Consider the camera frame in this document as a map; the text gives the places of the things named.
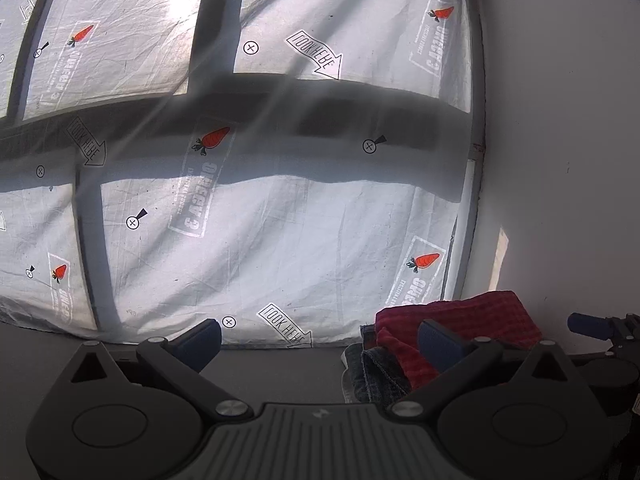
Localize red checked shorts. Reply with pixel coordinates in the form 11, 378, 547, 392
375, 290, 544, 394

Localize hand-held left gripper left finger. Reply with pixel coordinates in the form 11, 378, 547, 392
69, 318, 255, 420

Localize folded blue jeans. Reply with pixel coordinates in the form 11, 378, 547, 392
342, 324, 417, 405

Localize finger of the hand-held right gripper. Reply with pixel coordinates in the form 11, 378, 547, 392
566, 312, 611, 340

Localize white printed curtain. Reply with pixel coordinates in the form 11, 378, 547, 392
0, 0, 487, 350

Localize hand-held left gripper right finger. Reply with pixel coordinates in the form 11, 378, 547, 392
389, 318, 583, 420

